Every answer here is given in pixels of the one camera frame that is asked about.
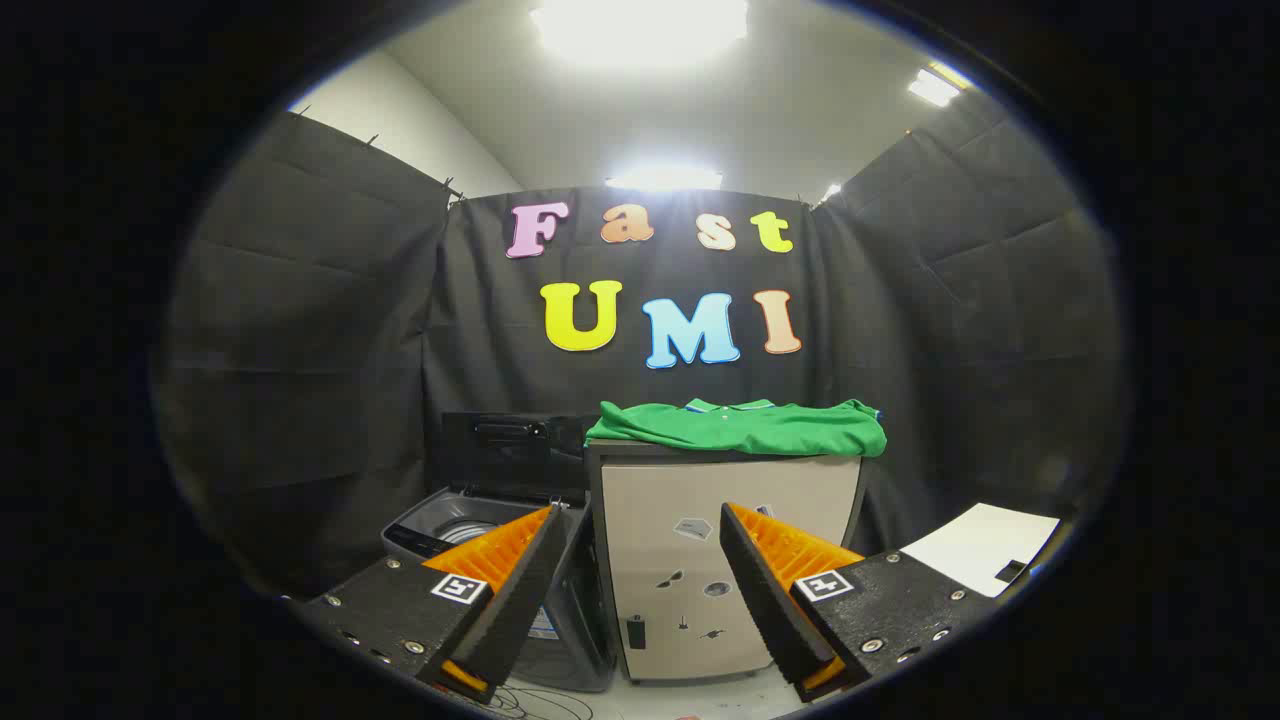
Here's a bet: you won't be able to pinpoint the long ceiling light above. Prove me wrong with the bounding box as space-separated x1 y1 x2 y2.
604 167 724 192

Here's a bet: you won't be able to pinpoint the large ceiling light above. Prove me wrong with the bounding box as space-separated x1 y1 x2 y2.
530 0 751 67

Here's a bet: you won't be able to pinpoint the black backdrop cloth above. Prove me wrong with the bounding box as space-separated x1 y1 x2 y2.
150 110 1126 601

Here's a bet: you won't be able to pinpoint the green polo shirt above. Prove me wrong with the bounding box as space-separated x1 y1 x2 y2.
585 398 888 458

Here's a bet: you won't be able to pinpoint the beige cabinet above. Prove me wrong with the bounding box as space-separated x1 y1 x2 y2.
586 440 869 685

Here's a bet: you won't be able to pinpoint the floor cables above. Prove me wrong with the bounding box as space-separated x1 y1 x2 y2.
488 684 597 720

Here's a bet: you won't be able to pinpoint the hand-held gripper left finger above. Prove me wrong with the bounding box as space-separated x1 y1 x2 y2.
290 503 569 704

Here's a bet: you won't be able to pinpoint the grey washing machine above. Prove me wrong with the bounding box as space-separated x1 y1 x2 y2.
380 486 617 693

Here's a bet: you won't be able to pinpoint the white board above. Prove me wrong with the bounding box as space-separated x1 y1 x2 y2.
900 503 1061 599

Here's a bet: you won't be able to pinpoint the dark washing machine lid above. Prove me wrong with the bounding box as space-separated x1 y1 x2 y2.
440 411 593 507

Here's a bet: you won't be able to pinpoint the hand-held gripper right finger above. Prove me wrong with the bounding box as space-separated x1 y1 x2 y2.
720 502 1001 703

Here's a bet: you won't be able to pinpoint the small rectangular ceiling light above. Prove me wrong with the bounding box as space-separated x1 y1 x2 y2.
907 66 965 109

